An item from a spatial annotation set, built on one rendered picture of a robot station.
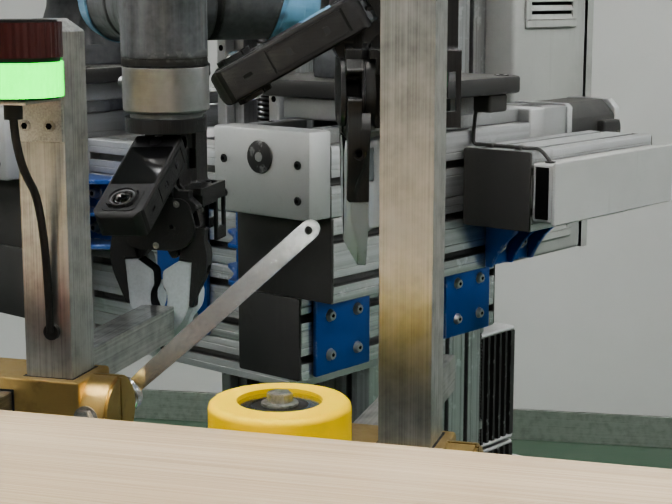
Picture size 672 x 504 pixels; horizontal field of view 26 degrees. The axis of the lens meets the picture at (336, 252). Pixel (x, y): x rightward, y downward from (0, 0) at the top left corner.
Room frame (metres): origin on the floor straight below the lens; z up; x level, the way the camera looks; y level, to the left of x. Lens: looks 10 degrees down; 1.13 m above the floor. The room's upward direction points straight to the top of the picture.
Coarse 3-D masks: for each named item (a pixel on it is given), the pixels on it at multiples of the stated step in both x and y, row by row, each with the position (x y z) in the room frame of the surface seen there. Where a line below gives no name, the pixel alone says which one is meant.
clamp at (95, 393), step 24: (0, 360) 1.01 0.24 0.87; (24, 360) 1.01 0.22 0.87; (0, 384) 0.97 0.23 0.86; (24, 384) 0.96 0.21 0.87; (48, 384) 0.96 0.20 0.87; (72, 384) 0.95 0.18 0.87; (96, 384) 0.96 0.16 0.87; (120, 384) 0.97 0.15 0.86; (24, 408) 0.96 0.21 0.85; (48, 408) 0.96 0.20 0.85; (72, 408) 0.95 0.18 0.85; (96, 408) 0.95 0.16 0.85; (120, 408) 0.97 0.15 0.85
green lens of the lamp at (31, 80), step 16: (0, 64) 0.91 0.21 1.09; (16, 64) 0.91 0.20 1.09; (32, 64) 0.91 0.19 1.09; (48, 64) 0.92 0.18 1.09; (0, 80) 0.91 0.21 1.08; (16, 80) 0.91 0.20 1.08; (32, 80) 0.91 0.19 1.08; (48, 80) 0.92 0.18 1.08; (0, 96) 0.91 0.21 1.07; (16, 96) 0.91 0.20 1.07; (32, 96) 0.91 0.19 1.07; (48, 96) 0.92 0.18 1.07
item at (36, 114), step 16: (16, 112) 0.93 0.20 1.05; (32, 112) 0.96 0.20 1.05; (48, 112) 0.96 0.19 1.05; (16, 128) 0.93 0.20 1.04; (32, 128) 0.96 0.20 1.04; (48, 128) 0.96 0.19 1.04; (16, 144) 0.93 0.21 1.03; (16, 160) 0.94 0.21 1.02; (32, 192) 0.95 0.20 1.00; (48, 256) 0.96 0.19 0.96; (48, 272) 0.96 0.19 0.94; (48, 288) 0.96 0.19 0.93; (48, 304) 0.96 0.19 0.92; (48, 320) 0.96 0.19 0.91; (48, 336) 0.96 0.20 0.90
